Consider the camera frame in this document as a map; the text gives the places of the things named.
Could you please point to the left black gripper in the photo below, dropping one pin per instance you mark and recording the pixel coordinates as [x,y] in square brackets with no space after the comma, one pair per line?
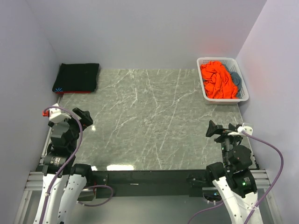
[87,119]

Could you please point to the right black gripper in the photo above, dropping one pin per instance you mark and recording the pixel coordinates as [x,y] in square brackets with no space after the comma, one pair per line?
[213,128]

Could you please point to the orange t shirt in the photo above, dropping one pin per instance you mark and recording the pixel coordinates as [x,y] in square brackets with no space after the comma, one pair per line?
[217,81]

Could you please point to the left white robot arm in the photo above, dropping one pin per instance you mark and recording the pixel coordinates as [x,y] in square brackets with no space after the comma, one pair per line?
[63,180]

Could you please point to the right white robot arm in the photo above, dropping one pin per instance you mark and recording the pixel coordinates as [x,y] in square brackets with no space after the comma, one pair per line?
[232,176]

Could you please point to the folded red t shirt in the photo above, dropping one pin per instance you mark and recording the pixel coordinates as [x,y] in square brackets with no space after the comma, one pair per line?
[71,92]

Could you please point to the folded black t shirt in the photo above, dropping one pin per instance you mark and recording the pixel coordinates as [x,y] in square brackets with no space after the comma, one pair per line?
[77,77]

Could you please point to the grey blue t shirt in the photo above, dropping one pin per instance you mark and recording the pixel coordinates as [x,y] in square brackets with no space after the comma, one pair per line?
[235,78]

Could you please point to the black base crossbar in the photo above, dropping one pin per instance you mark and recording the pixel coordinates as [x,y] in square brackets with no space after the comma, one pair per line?
[126,183]

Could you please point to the white plastic laundry basket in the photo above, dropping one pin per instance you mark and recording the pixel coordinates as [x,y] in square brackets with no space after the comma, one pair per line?
[232,66]

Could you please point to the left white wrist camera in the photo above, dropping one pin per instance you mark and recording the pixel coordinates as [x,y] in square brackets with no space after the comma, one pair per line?
[56,115]

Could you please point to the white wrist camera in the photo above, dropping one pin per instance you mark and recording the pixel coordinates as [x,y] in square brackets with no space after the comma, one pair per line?
[243,130]
[56,115]

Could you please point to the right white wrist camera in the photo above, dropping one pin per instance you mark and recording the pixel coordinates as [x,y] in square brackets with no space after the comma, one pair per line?
[243,130]

